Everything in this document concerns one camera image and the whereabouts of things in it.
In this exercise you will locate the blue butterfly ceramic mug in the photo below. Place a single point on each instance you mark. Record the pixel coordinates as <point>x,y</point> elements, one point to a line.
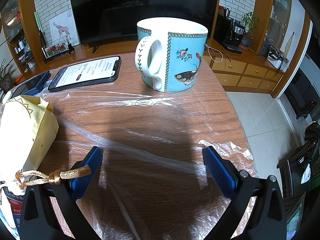
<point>169,52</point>

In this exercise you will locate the dark blue case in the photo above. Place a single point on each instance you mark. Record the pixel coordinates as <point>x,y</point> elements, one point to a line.
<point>33,85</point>

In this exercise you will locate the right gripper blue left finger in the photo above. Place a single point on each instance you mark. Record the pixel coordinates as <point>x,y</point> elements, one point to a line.
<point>38,218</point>

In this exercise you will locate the red flower framed ornament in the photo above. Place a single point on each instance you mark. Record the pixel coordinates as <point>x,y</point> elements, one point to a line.
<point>57,48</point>

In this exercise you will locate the clear plastic table cover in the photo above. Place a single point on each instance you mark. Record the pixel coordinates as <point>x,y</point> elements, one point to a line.
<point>152,183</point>

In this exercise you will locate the black smartphone lit screen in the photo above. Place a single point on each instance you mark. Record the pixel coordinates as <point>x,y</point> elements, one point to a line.
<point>87,73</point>

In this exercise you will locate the black coffee machine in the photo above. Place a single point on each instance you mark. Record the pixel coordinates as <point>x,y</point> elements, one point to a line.
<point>233,34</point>

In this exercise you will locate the green potted plant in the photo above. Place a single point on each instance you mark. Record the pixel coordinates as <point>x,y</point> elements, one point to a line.
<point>248,20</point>

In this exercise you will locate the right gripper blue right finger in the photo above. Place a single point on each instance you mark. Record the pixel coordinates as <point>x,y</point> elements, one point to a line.
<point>267,219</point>

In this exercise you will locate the large black television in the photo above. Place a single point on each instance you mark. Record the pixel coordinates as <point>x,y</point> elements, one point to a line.
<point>98,20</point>

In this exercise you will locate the yellow paper pouch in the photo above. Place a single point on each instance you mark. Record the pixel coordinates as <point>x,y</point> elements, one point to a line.
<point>28,129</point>

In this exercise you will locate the wooden drawer cabinet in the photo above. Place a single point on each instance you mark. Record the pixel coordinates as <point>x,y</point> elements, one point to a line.
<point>245,72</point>

